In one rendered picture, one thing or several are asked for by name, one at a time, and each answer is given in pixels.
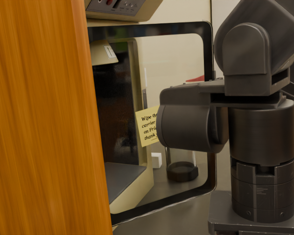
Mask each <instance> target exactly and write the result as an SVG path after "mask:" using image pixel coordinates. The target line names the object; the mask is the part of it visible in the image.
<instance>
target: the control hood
mask: <svg viewBox="0 0 294 235"><path fill-rule="evenodd" d="M90 2H91V0H84V7H85V15H86V18H95V19H107V20H118V21H134V22H145V21H148V20H150V18H151V17H152V16H153V14H154V13H155V11H156V10H157V8H158V7H159V6H160V4H161V3H162V2H163V0H146V1H145V2H144V4H143V5H142V7H141V8H140V9H139V11H138V12H137V14H136V15H135V16H128V15H120V14H109V13H100V12H92V11H86V9H87V7H88V5H89V3H90Z"/></svg>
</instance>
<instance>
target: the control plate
mask: <svg viewBox="0 0 294 235"><path fill-rule="evenodd" d="M107 1H108V0H102V1H101V2H98V0H91V2H90V3H89V5H88V7H87V9H86V11H92V12H100V13H109V14H120V15H128V16H135V15H136V14H137V12H138V11H139V9H140V8H141V7H142V5H143V4H144V2H145V1H146V0H122V1H121V3H120V4H119V6H118V7H117V9H116V8H113V6H114V4H115V3H116V1H117V0H112V3H111V4H110V5H107V4H106V2H107ZM125 2H127V6H126V5H124V3H125ZM130 3H132V5H133V6H132V7H131V6H129V4H130ZM135 4H137V6H138V7H134V6H135Z"/></svg>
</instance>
